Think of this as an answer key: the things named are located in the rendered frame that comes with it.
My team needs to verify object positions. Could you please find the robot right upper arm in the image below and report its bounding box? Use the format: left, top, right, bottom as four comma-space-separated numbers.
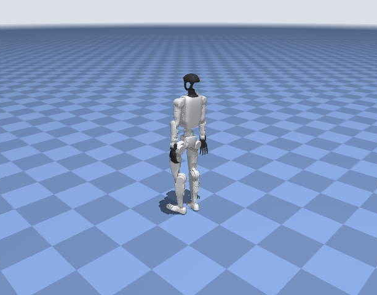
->
200, 95, 207, 122

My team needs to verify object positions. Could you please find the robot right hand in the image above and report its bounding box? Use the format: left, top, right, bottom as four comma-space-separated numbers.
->
200, 135, 208, 155

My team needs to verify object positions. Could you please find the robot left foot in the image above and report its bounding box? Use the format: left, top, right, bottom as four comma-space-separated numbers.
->
166, 204, 186, 214

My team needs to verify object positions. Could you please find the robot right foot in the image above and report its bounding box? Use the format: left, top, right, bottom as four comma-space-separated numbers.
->
186, 202, 199, 211

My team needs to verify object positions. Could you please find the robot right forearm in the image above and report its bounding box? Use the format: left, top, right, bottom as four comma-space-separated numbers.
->
199, 120, 206, 140

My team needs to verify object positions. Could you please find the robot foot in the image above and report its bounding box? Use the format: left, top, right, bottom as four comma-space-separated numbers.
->
166, 204, 186, 214
186, 202, 199, 211

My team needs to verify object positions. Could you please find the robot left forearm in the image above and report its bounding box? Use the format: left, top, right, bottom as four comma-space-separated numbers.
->
170, 121, 178, 148

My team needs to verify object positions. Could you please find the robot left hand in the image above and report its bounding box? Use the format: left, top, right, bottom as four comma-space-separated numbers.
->
169, 143, 179, 163

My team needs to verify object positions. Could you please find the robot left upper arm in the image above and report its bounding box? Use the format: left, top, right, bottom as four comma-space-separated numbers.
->
172, 98, 185, 128

